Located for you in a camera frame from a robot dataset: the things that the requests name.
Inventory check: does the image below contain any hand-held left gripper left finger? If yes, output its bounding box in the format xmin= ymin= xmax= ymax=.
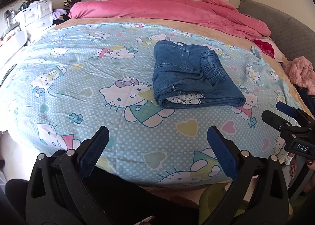
xmin=25 ymin=126 xmax=110 ymax=225

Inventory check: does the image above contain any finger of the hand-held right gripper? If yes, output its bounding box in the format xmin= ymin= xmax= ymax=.
xmin=276 ymin=101 xmax=307 ymax=120
xmin=261 ymin=110 xmax=297 ymax=132

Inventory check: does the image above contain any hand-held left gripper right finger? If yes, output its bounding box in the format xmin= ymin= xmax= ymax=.
xmin=203 ymin=126 xmax=289 ymax=225

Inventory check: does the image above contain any blue denim pants lace trim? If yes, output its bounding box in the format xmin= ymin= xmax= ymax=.
xmin=152 ymin=40 xmax=247 ymax=110

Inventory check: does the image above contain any person's right hand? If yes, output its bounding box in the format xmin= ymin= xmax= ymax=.
xmin=287 ymin=152 xmax=315 ymax=179

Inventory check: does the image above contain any person's left hand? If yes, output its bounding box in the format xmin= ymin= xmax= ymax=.
xmin=132 ymin=216 xmax=155 ymax=225

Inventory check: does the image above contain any pink fuzzy cloth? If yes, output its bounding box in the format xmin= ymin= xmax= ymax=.
xmin=281 ymin=56 xmax=315 ymax=90

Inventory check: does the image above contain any yellow green cloth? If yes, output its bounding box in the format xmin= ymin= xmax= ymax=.
xmin=199 ymin=183 xmax=237 ymax=225

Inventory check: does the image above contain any person's black trouser leg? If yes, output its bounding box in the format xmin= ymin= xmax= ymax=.
xmin=5 ymin=150 xmax=200 ymax=225

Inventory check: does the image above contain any red cloth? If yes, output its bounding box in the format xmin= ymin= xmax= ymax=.
xmin=253 ymin=39 xmax=275 ymax=58

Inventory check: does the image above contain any cartoon cat printed bedsheet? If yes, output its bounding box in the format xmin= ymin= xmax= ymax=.
xmin=0 ymin=22 xmax=300 ymax=188

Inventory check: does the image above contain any grey quilted headboard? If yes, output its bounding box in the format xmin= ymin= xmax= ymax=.
xmin=236 ymin=0 xmax=315 ymax=74

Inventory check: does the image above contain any white flat board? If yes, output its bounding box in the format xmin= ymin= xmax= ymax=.
xmin=0 ymin=30 xmax=28 ymax=52

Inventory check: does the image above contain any purple cloth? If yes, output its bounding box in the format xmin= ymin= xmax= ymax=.
xmin=52 ymin=9 xmax=67 ymax=21

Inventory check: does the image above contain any white drawer unit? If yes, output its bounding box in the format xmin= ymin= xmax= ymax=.
xmin=15 ymin=0 xmax=55 ymax=35

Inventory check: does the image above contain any dark clothes pile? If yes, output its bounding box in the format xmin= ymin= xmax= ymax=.
xmin=63 ymin=0 xmax=82 ymax=10

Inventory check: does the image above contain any pink duvet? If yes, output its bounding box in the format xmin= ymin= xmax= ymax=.
xmin=68 ymin=0 xmax=271 ymax=42

